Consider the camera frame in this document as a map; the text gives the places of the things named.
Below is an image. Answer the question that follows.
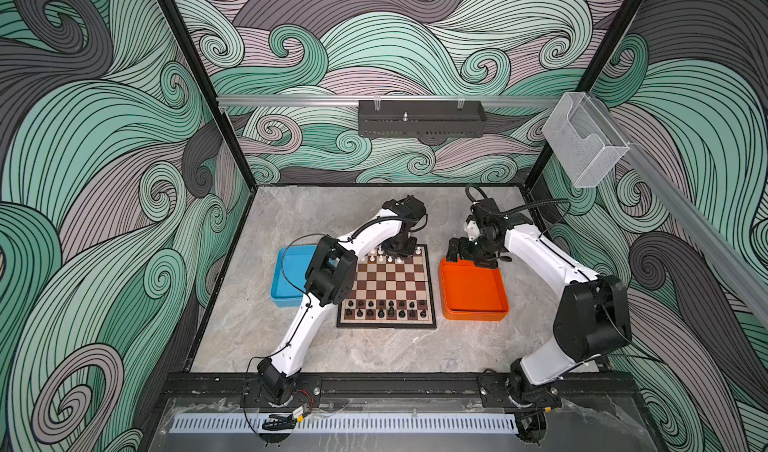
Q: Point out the blue plastic tray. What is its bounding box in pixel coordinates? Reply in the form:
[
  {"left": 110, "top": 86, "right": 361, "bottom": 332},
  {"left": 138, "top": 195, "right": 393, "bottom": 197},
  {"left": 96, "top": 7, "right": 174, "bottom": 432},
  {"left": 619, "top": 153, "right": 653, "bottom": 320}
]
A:
[{"left": 270, "top": 245, "right": 316, "bottom": 308}]

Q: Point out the black perforated wall shelf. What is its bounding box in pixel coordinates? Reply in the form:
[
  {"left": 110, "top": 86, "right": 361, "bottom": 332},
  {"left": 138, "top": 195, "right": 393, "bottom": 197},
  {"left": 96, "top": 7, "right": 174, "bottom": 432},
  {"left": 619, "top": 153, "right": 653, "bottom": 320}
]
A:
[{"left": 357, "top": 101, "right": 488, "bottom": 144}]

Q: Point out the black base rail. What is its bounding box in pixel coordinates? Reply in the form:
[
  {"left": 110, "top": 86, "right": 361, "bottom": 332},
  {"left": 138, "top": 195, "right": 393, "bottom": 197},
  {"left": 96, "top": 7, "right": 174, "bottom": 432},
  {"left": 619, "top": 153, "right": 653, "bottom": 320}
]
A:
[{"left": 161, "top": 371, "right": 637, "bottom": 400}]

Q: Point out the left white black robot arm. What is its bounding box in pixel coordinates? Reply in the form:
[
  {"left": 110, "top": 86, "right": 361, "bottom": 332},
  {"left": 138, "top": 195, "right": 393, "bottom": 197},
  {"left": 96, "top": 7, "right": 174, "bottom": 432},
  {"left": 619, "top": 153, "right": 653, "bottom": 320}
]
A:
[{"left": 257, "top": 195, "right": 427, "bottom": 404}]

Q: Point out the folding chess board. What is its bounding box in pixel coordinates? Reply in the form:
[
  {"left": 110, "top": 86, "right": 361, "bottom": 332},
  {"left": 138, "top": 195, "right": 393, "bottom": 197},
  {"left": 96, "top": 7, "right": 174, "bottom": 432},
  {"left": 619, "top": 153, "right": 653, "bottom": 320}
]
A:
[{"left": 336, "top": 244, "right": 437, "bottom": 330}]

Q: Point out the white slotted cable duct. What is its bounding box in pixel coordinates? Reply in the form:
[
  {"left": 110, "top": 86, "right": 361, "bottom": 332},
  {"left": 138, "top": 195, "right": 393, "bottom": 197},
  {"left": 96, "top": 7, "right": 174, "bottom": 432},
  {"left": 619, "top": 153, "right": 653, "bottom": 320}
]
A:
[{"left": 169, "top": 412, "right": 518, "bottom": 435}]

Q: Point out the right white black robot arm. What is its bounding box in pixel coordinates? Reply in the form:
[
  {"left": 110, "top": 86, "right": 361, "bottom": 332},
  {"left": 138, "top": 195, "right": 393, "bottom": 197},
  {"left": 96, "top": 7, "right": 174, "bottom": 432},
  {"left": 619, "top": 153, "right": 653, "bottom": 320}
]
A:
[{"left": 447, "top": 185, "right": 632, "bottom": 404}]

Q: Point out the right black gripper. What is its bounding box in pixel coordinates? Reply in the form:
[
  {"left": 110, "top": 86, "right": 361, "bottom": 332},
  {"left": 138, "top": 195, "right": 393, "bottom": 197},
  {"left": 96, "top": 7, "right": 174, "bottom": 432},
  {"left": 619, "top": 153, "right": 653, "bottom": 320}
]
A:
[{"left": 445, "top": 234, "right": 502, "bottom": 267}]

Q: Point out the aluminium wall rail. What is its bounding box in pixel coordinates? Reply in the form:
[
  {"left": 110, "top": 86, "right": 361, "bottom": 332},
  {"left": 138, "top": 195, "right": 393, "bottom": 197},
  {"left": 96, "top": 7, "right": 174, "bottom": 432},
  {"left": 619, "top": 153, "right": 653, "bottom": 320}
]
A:
[{"left": 216, "top": 94, "right": 560, "bottom": 109}]

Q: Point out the orange plastic tray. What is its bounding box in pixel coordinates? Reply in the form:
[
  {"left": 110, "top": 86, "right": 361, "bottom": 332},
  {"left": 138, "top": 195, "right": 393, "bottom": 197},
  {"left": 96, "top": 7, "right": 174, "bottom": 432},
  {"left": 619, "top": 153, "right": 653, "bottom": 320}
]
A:
[{"left": 438, "top": 259, "right": 510, "bottom": 322}]

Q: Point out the clear acrylic wall holder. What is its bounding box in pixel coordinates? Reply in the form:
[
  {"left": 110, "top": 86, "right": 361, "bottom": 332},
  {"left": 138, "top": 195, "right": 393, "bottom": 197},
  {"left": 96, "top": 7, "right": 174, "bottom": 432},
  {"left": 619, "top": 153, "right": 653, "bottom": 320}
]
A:
[{"left": 542, "top": 92, "right": 629, "bottom": 189}]

